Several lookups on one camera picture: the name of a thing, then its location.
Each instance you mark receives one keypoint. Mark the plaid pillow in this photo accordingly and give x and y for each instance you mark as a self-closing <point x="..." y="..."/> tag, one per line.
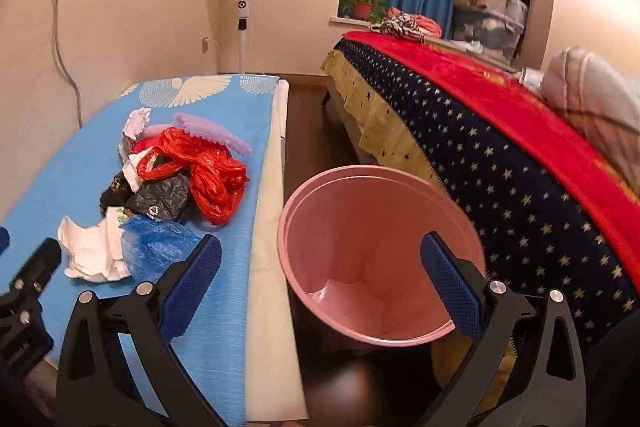
<point x="601" y="103"/>

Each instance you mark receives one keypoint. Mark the clear storage box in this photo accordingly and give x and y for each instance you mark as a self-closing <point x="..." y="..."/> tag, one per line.
<point x="497" y="34"/>

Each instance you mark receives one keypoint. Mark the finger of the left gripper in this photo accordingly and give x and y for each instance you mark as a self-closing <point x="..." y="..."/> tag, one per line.
<point x="29" y="282"/>

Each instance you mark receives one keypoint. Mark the white tissue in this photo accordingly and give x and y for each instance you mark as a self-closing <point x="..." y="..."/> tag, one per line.
<point x="95" y="254"/>

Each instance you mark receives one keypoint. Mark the red plastic bag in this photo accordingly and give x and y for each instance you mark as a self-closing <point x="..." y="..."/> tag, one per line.
<point x="216" y="179"/>

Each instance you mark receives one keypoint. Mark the blue cloth covered table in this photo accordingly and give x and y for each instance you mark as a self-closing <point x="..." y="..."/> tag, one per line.
<point x="239" y="348"/>

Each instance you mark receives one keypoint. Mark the pink bubble wrap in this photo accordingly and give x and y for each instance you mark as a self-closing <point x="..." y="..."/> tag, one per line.
<point x="154" y="131"/>

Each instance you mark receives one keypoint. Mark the pink folded clothes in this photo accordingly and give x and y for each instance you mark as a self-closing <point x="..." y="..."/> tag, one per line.
<point x="429" y="26"/>

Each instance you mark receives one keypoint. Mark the potted green plant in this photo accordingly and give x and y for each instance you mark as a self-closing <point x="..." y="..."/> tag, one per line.
<point x="372" y="11"/>

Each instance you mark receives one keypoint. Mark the pink plastic trash bin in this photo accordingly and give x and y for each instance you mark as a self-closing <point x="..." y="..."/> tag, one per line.
<point x="349" y="245"/>

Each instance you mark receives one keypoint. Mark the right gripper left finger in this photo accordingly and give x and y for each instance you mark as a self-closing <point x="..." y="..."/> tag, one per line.
<point x="95" y="386"/>

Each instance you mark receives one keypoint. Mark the purple foam sheet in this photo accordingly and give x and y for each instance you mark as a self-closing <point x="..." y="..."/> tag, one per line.
<point x="210" y="131"/>

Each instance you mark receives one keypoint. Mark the red blanket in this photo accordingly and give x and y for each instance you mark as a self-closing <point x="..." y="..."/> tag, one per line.
<point x="508" y="107"/>

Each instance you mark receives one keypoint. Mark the black plastic pouch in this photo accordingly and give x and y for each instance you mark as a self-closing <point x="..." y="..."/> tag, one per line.
<point x="162" y="200"/>

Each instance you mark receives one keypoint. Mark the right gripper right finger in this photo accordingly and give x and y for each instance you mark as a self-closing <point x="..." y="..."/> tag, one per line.
<point x="524" y="366"/>

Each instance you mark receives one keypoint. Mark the striped cloth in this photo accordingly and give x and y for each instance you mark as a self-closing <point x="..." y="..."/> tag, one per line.
<point x="400" y="26"/>

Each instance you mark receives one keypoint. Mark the blue plastic bag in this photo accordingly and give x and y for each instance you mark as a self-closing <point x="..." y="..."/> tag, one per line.
<point x="150" y="247"/>

